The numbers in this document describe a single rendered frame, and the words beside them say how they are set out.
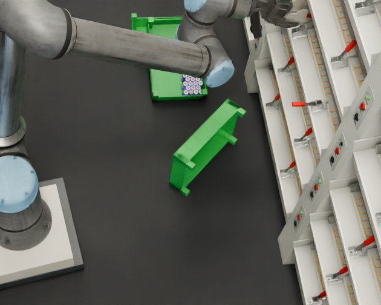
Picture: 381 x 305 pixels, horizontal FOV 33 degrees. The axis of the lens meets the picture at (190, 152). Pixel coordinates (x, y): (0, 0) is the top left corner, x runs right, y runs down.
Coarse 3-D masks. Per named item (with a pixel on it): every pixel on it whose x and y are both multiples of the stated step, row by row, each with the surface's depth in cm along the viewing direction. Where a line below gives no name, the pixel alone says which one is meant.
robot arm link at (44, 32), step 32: (0, 0) 138; (32, 0) 138; (32, 32) 138; (64, 32) 140; (96, 32) 148; (128, 32) 155; (128, 64) 159; (160, 64) 163; (192, 64) 169; (224, 64) 174
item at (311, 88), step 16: (288, 32) 197; (304, 48) 192; (304, 64) 190; (304, 80) 187; (304, 96) 187; (320, 96) 183; (320, 112) 181; (320, 128) 178; (336, 128) 177; (320, 144) 176; (320, 160) 178
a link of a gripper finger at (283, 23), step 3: (282, 18) 184; (285, 18) 184; (273, 21) 184; (276, 21) 183; (279, 21) 184; (282, 21) 183; (285, 21) 184; (288, 21) 184; (291, 21) 185; (276, 24) 183; (279, 24) 183; (282, 24) 183; (285, 24) 183; (288, 24) 184; (291, 24) 185; (294, 24) 185; (297, 24) 186; (282, 27) 184; (285, 27) 184; (288, 27) 185; (291, 27) 186
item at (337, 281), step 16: (320, 224) 185; (320, 240) 182; (336, 240) 181; (320, 256) 180; (336, 256) 179; (336, 272) 177; (336, 288) 175; (352, 288) 174; (336, 304) 173; (352, 304) 172
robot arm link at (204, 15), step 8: (184, 0) 178; (192, 0) 173; (200, 0) 172; (208, 0) 172; (216, 0) 173; (224, 0) 174; (232, 0) 174; (192, 8) 174; (200, 8) 174; (208, 8) 174; (216, 8) 175; (224, 8) 175; (232, 8) 176; (192, 16) 178; (200, 16) 177; (208, 16) 176; (216, 16) 178; (224, 16) 179
